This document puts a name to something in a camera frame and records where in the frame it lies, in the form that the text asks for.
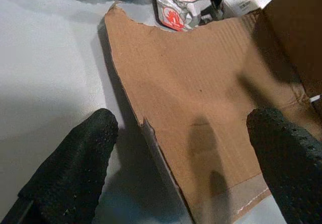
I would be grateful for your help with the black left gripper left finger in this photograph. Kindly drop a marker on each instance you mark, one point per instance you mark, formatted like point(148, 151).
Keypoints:
point(68, 168)

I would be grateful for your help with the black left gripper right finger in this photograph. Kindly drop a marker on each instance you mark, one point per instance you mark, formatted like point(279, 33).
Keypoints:
point(286, 163)

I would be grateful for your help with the brown cardboard box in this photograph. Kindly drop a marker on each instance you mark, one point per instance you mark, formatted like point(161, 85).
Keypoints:
point(291, 32)

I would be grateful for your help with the torn brown cardboard sheet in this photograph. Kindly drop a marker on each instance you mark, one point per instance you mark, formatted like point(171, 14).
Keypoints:
point(181, 83)

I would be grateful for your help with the crumpled red white gloves packaging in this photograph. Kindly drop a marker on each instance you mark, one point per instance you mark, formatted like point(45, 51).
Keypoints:
point(184, 7)

